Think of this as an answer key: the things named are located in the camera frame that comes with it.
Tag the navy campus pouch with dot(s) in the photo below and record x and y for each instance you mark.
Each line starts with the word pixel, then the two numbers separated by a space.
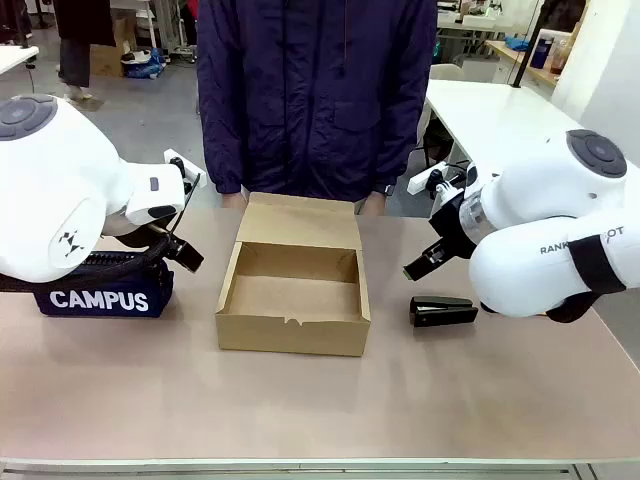
pixel 152 292

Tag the white side table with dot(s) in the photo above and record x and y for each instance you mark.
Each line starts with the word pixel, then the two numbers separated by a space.
pixel 490 120

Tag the dark wrist watch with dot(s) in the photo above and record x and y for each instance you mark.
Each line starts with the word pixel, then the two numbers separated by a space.
pixel 390 190

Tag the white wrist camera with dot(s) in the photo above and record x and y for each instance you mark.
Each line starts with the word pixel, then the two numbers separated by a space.
pixel 175 156
pixel 420 181

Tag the background person in dark coat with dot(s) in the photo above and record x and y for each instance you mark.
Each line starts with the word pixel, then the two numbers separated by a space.
pixel 80 30

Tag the person in navy jacket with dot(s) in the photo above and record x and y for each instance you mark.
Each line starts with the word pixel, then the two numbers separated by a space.
pixel 310 100

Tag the small white table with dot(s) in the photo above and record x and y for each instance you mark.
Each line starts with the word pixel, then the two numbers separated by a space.
pixel 15 55

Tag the background cardboard box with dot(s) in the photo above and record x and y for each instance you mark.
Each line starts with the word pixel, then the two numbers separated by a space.
pixel 107 60

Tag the blue bottle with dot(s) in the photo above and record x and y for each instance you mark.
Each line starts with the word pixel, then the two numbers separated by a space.
pixel 541 50

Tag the black stapler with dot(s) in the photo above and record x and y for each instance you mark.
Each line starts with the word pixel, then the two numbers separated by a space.
pixel 442 312

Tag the wooden workbench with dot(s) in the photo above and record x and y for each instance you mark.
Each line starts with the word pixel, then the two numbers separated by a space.
pixel 505 52

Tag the blue plastic bag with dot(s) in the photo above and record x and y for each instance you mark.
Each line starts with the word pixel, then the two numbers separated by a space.
pixel 145 65

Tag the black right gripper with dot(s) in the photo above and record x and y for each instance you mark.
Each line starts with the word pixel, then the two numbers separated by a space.
pixel 450 225

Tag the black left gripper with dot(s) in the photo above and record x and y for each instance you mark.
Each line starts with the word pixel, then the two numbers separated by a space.
pixel 145 237

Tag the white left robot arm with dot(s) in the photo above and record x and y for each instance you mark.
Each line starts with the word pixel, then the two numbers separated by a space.
pixel 50 175

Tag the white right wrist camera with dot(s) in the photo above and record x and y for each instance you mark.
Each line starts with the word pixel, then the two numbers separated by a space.
pixel 420 181

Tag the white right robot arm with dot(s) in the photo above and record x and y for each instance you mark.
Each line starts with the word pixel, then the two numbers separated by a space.
pixel 525 280

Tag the person's left hand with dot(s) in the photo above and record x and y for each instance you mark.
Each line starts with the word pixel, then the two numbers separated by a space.
pixel 369 205

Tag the black pole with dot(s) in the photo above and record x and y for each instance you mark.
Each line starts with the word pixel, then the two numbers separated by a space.
pixel 527 45

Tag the reddish clear jar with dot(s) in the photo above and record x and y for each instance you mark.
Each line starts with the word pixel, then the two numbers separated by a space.
pixel 560 57

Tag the person's right hand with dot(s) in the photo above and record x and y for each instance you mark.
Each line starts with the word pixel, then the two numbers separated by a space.
pixel 234 201

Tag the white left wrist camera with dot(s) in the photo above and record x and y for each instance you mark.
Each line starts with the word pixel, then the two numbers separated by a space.
pixel 175 156

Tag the brown cardboard box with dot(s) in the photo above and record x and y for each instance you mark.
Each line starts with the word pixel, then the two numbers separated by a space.
pixel 290 335

